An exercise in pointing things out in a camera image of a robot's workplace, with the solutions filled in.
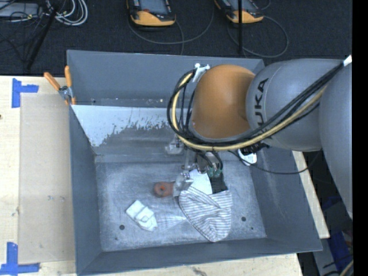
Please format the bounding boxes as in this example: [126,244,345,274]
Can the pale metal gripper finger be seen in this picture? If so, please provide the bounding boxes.
[173,172,191,190]
[172,180,194,198]

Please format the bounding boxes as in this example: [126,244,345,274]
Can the white and black object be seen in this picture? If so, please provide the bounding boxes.
[188,170,230,196]

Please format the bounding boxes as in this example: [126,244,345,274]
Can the white striped cloth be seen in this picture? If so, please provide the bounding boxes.
[178,186,233,243]

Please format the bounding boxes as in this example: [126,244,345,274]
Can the white folded cloth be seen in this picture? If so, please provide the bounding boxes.
[125,200,159,232]

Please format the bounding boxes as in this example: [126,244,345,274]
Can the grey metal bin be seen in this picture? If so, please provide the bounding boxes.
[66,49,323,275]

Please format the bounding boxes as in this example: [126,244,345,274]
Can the pale flat board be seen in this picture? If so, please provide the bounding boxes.
[17,92,76,266]

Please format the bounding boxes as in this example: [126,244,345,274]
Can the red-brown ring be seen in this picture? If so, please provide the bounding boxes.
[152,181,175,198]

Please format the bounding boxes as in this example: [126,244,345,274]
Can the black cylinder on white bracket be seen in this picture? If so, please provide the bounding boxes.
[237,143,271,167]

